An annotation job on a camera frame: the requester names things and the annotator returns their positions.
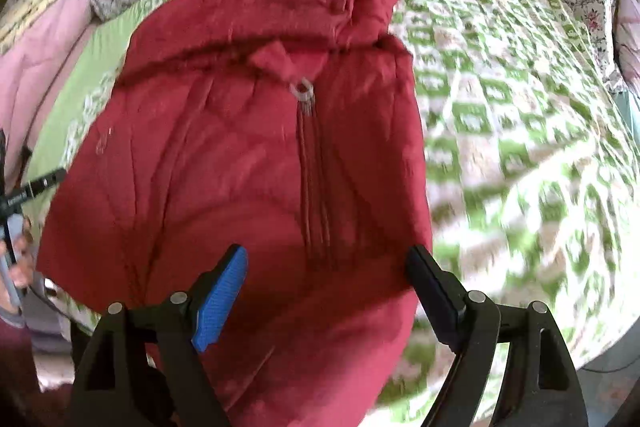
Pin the green patterned bed sheet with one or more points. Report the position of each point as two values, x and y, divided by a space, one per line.
500 107

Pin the person's left hand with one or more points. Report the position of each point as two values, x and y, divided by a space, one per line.
24 262

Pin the pink cloth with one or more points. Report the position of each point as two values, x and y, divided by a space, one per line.
629 32

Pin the pink quilt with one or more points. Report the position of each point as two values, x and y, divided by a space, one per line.
30 57

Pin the person's left forearm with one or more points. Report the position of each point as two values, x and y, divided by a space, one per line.
25 382

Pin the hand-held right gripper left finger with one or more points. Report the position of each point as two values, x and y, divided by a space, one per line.
222 297

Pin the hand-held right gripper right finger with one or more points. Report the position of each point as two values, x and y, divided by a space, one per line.
436 292

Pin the red quilted jacket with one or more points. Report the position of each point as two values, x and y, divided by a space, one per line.
225 132

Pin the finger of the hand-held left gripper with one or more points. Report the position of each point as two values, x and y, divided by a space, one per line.
45 181

